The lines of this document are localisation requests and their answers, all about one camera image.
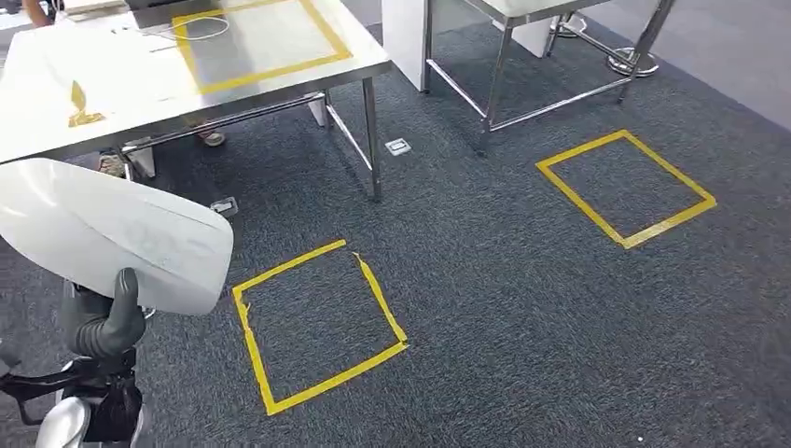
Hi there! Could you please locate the white curved plastic panel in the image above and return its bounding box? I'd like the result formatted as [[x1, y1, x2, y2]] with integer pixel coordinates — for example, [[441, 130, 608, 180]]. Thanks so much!
[[0, 157, 235, 317]]

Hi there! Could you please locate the yellow floor tape square neat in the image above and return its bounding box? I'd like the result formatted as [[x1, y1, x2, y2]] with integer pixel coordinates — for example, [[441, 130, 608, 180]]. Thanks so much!
[[534, 129, 718, 251]]

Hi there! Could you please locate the white cabinet block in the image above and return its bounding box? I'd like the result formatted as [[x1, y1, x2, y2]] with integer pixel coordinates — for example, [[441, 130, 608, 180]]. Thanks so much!
[[380, 0, 435, 93]]

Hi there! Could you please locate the yellow floor tape square torn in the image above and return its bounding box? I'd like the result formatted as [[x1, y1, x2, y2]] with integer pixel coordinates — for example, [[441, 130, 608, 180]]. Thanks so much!
[[230, 239, 409, 417]]

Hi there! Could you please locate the person's foot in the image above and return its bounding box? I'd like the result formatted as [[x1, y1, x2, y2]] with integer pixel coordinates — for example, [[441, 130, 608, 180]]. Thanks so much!
[[196, 125, 228, 148], [97, 151, 129, 178]]

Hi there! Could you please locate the white box under table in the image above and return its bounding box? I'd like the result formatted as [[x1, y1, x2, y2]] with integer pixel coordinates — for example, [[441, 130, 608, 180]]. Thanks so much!
[[492, 13, 571, 60]]

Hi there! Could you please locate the round chrome stand base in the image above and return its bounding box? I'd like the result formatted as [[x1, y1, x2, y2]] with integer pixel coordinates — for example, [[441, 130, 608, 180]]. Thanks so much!
[[607, 47, 660, 78], [548, 10, 589, 39]]

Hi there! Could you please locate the steel workbench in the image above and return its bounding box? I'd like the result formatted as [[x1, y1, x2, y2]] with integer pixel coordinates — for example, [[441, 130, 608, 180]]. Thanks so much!
[[0, 0, 395, 203]]

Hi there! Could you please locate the dark flat device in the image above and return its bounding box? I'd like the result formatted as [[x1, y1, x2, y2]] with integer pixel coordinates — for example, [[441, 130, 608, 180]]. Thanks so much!
[[125, 0, 215, 30]]

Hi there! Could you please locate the torn yellow tape scrap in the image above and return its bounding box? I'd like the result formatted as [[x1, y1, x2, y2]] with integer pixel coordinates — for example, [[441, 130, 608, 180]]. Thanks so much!
[[67, 79, 107, 129]]

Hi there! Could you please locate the steel frame table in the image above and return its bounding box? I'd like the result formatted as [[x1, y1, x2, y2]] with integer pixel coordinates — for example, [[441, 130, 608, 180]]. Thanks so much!
[[423, 0, 678, 136]]

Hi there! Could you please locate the white cable loop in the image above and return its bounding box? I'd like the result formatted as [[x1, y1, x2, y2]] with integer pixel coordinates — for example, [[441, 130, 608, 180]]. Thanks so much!
[[140, 14, 231, 43]]

